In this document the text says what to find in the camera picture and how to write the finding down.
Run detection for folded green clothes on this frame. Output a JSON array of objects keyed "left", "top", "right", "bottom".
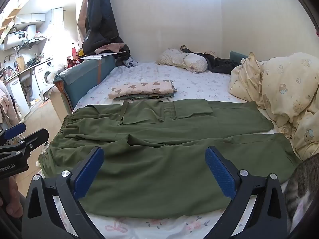
[{"left": 115, "top": 93, "right": 175, "bottom": 101}]

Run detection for kitchen counter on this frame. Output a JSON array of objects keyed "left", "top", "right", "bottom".
[{"left": 0, "top": 57, "right": 54, "bottom": 81}]

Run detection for blue padded bed end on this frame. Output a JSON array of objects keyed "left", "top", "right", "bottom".
[{"left": 53, "top": 54, "right": 116, "bottom": 114}]

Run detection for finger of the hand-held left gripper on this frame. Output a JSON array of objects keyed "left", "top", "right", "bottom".
[
  {"left": 0, "top": 123, "right": 27, "bottom": 142},
  {"left": 0, "top": 129, "right": 50, "bottom": 155}
]

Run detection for tabby cat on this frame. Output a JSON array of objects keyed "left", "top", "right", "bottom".
[{"left": 284, "top": 153, "right": 319, "bottom": 234}]

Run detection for dark clothes heap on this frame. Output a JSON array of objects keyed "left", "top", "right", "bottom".
[{"left": 180, "top": 45, "right": 246, "bottom": 75}]

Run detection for person's left hand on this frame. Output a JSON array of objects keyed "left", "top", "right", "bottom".
[{"left": 0, "top": 175, "right": 24, "bottom": 217}]

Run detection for green pants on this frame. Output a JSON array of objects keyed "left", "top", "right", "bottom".
[{"left": 40, "top": 99, "right": 303, "bottom": 218}]

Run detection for pink jacket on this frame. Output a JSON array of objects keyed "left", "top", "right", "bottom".
[{"left": 0, "top": 81, "right": 20, "bottom": 127}]

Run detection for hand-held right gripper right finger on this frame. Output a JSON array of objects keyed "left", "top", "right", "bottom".
[{"left": 205, "top": 146, "right": 289, "bottom": 239}]

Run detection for white washing machine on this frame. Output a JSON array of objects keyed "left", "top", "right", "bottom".
[{"left": 33, "top": 60, "right": 56, "bottom": 92}]

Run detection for white water heater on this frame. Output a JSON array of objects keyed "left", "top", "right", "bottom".
[{"left": 4, "top": 31, "right": 28, "bottom": 51}]

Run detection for pink cloth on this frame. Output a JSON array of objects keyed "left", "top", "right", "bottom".
[{"left": 96, "top": 42, "right": 125, "bottom": 55}]

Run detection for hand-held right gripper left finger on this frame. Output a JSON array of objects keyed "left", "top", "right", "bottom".
[{"left": 22, "top": 146, "right": 105, "bottom": 239}]

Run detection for black hanging garment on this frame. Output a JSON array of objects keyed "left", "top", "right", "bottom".
[{"left": 82, "top": 0, "right": 131, "bottom": 55}]

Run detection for yellow bear-print duvet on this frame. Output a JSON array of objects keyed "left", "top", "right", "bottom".
[{"left": 229, "top": 52, "right": 319, "bottom": 161}]

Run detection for cream floral pillow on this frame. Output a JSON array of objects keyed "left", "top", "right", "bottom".
[{"left": 157, "top": 48, "right": 208, "bottom": 73}]

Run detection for folded bear-print cloth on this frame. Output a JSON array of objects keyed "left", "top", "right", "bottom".
[{"left": 108, "top": 80, "right": 178, "bottom": 99}]

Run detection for white papers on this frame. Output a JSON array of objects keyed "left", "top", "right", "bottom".
[{"left": 80, "top": 53, "right": 117, "bottom": 61}]

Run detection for crumpled clothes pile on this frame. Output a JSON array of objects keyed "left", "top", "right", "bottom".
[{"left": 116, "top": 52, "right": 139, "bottom": 68}]

